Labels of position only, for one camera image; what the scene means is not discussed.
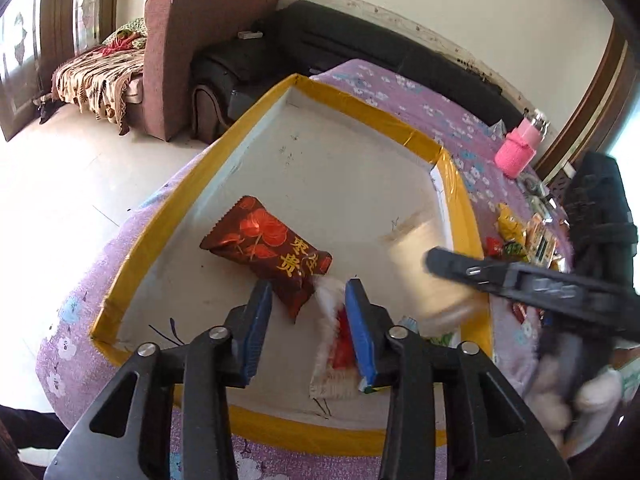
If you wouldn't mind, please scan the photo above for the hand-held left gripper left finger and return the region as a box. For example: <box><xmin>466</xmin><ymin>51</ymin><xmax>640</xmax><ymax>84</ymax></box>
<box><xmin>44</xmin><ymin>279</ymin><xmax>274</xmax><ymax>480</ymax></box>

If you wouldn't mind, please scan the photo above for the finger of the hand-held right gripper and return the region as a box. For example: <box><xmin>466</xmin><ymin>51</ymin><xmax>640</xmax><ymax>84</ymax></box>
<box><xmin>425</xmin><ymin>247</ymin><xmax>601</xmax><ymax>325</ymax></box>

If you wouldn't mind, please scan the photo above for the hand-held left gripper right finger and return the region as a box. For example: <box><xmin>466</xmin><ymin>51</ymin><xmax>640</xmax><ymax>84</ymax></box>
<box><xmin>345</xmin><ymin>277</ymin><xmax>571</xmax><ymax>480</ymax></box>

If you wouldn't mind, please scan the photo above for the red and white snack packet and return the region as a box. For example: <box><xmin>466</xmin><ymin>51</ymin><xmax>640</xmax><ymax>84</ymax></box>
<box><xmin>309</xmin><ymin>277</ymin><xmax>373</xmax><ymax>401</ymax></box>

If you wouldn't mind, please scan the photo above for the pale beige snack packet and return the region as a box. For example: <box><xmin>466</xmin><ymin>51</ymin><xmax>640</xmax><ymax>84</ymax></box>
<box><xmin>390</xmin><ymin>217</ymin><xmax>488</xmax><ymax>336</ymax></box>

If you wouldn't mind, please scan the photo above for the dark red flowered snack packet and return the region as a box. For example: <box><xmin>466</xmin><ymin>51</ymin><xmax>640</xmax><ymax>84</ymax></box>
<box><xmin>200</xmin><ymin>195</ymin><xmax>333</xmax><ymax>321</ymax></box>

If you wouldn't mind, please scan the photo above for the white tray with yellow edge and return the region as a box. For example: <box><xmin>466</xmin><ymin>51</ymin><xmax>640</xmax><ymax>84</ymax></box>
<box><xmin>89</xmin><ymin>74</ymin><xmax>493</xmax><ymax>458</ymax></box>

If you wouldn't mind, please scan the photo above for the person's right hand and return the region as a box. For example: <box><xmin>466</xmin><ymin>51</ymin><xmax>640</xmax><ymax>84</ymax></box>
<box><xmin>525</xmin><ymin>355</ymin><xmax>626</xmax><ymax>446</ymax></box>

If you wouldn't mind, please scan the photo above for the pile of assorted snack packets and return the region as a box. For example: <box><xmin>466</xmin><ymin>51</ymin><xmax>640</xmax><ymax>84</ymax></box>
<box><xmin>482</xmin><ymin>180</ymin><xmax>573</xmax><ymax>331</ymax></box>

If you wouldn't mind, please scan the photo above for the pink sleeved bottle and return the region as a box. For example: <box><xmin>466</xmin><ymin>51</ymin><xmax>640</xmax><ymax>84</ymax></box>
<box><xmin>494</xmin><ymin>114</ymin><xmax>551</xmax><ymax>178</ymax></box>

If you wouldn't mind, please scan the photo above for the purple floral tablecloth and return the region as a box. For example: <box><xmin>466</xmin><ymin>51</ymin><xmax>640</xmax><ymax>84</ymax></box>
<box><xmin>35</xmin><ymin>59</ymin><xmax>581</xmax><ymax>480</ymax></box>

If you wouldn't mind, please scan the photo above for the maroon armchair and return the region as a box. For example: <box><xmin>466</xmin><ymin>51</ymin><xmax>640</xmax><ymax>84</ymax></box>
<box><xmin>142</xmin><ymin>0</ymin><xmax>281</xmax><ymax>142</ymax></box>

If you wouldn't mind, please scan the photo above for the black sofa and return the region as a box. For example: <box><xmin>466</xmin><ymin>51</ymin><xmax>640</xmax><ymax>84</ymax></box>
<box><xmin>192</xmin><ymin>0</ymin><xmax>521</xmax><ymax>143</ymax></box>

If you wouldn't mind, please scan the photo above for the brown patterned blanket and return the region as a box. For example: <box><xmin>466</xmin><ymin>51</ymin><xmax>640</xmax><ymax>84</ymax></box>
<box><xmin>51</xmin><ymin>47</ymin><xmax>148</xmax><ymax>136</ymax></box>

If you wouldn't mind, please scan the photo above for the floral cushion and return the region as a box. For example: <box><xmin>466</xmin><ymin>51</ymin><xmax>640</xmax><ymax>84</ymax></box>
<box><xmin>102</xmin><ymin>17</ymin><xmax>148</xmax><ymax>53</ymax></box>

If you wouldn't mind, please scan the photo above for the wooden glazed door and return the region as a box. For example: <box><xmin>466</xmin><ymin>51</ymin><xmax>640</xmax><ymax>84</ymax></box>
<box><xmin>0</xmin><ymin>0</ymin><xmax>123</xmax><ymax>143</ymax></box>

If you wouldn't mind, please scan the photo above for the brown wooden door frame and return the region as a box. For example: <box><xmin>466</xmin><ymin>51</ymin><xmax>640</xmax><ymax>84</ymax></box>
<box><xmin>535</xmin><ymin>30</ymin><xmax>631</xmax><ymax>181</ymax></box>

